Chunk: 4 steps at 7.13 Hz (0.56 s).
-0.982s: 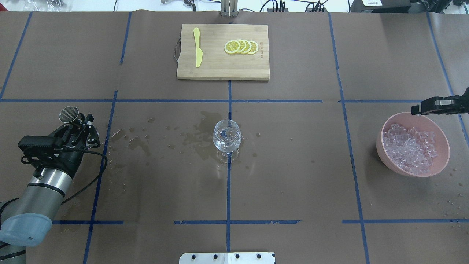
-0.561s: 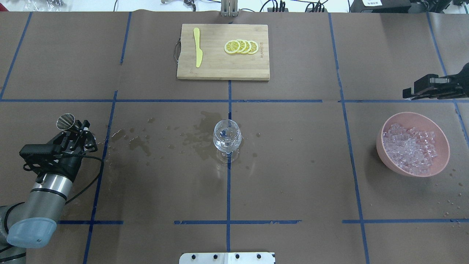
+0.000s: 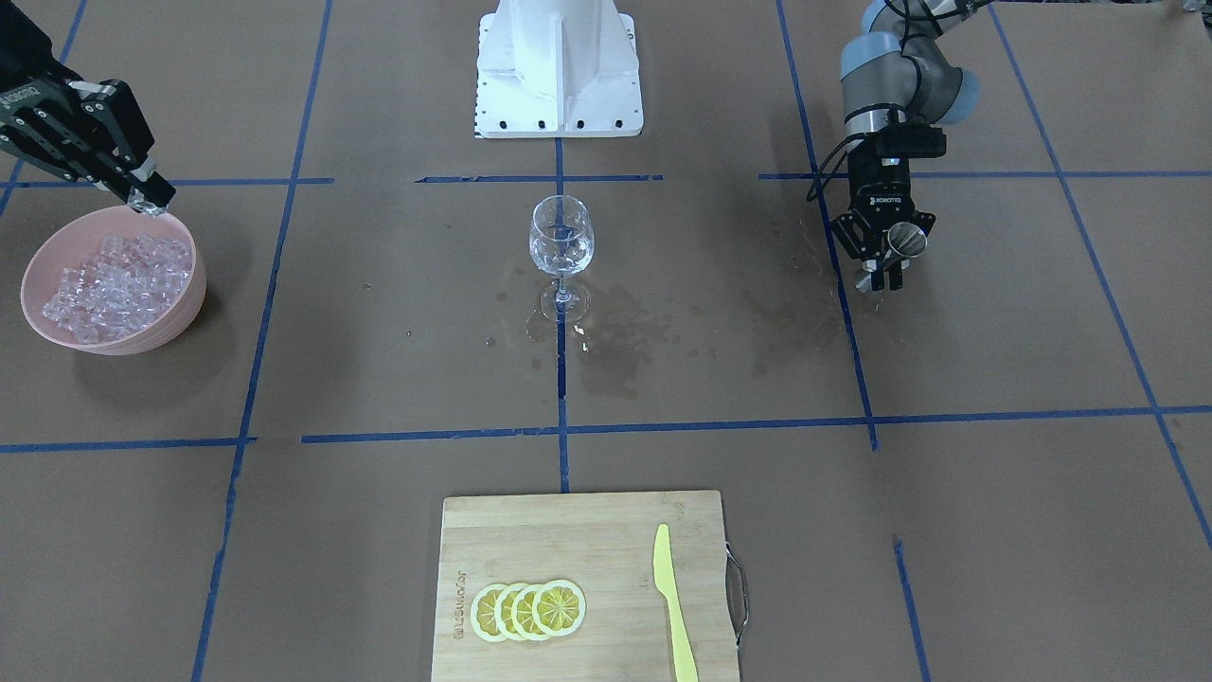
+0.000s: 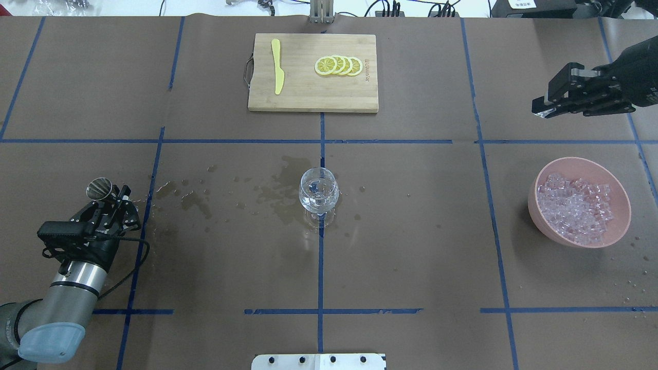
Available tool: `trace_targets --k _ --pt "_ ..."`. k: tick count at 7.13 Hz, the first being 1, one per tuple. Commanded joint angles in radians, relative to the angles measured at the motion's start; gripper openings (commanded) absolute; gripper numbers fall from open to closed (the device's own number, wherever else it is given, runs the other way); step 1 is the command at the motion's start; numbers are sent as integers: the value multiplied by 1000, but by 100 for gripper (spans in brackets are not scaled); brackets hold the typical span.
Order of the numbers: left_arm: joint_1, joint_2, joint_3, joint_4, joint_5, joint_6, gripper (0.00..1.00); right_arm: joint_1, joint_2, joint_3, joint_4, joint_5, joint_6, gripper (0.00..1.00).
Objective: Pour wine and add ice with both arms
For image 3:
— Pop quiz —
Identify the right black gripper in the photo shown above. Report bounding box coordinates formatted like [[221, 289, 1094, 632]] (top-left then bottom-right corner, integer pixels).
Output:
[[1, 1, 176, 208]]

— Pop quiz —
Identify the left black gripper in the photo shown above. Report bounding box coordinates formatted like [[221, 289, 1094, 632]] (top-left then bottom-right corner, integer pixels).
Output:
[[830, 151, 936, 293]]

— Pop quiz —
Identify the steel double jigger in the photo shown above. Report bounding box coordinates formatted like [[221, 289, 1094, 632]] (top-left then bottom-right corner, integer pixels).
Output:
[[854, 222, 928, 293]]

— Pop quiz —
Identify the single clear ice cube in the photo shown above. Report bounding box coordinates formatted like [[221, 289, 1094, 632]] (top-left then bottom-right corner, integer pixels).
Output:
[[126, 188, 168, 217]]

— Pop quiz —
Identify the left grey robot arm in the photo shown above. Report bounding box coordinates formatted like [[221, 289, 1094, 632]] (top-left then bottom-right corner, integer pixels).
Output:
[[830, 1, 987, 293]]

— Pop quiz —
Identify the pile of ice cubes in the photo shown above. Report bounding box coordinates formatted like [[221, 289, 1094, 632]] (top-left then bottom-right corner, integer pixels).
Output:
[[38, 234, 195, 345]]

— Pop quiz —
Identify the clear wine glass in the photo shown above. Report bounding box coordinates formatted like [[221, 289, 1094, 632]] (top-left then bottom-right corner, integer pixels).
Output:
[[528, 194, 595, 323]]

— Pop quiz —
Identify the pink bowl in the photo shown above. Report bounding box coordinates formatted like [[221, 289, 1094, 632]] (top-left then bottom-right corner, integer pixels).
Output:
[[21, 207, 206, 355]]

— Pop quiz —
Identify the bamboo cutting board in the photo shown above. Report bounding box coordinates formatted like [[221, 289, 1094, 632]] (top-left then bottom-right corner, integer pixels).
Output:
[[430, 491, 741, 681]]

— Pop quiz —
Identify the yellow plastic knife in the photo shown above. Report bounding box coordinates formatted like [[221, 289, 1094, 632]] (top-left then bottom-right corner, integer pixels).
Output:
[[651, 523, 701, 681]]

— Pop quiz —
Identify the lemon slice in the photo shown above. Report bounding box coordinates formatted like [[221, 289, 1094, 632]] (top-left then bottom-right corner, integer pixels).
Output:
[[510, 583, 551, 640], [531, 579, 587, 637], [471, 583, 508, 643], [493, 583, 531, 640]]

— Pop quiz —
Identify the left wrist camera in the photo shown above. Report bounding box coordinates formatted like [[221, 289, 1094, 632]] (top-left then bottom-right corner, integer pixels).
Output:
[[871, 122, 948, 159]]

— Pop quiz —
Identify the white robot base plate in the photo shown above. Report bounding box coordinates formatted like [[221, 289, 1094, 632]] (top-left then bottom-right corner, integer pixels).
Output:
[[473, 1, 645, 139]]

